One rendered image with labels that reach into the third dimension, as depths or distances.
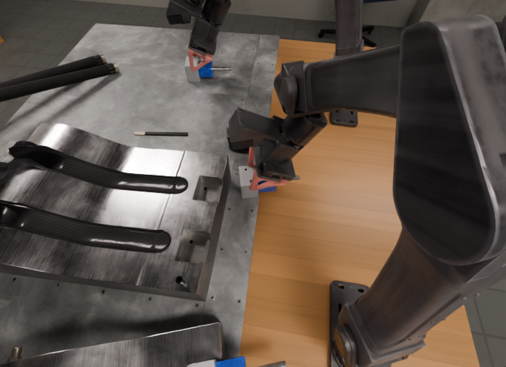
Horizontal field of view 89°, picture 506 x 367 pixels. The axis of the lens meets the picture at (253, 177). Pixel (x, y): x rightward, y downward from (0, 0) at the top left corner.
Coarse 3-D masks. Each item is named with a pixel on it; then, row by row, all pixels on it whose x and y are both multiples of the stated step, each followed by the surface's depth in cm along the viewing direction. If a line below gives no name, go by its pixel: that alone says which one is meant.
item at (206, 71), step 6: (186, 60) 75; (198, 60) 76; (186, 66) 74; (204, 66) 75; (210, 66) 75; (222, 66) 77; (228, 66) 77; (186, 72) 75; (192, 72) 75; (198, 72) 75; (204, 72) 76; (210, 72) 76; (192, 78) 77; (198, 78) 77
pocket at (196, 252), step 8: (184, 232) 44; (192, 232) 44; (200, 232) 43; (184, 240) 44; (192, 240) 45; (200, 240) 45; (208, 240) 43; (184, 248) 44; (192, 248) 44; (200, 248) 44; (208, 248) 43; (176, 256) 41; (184, 256) 43; (192, 256) 43; (200, 256) 43
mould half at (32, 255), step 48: (48, 144) 47; (96, 144) 51; (0, 192) 42; (48, 192) 43; (96, 192) 47; (144, 192) 47; (192, 192) 47; (0, 240) 38; (48, 240) 41; (144, 288) 40; (192, 288) 38
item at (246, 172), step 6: (240, 168) 54; (246, 168) 54; (252, 168) 54; (240, 174) 53; (246, 174) 53; (252, 174) 53; (240, 180) 52; (246, 180) 52; (294, 180) 56; (246, 186) 52; (246, 192) 54; (252, 192) 54; (258, 192) 55
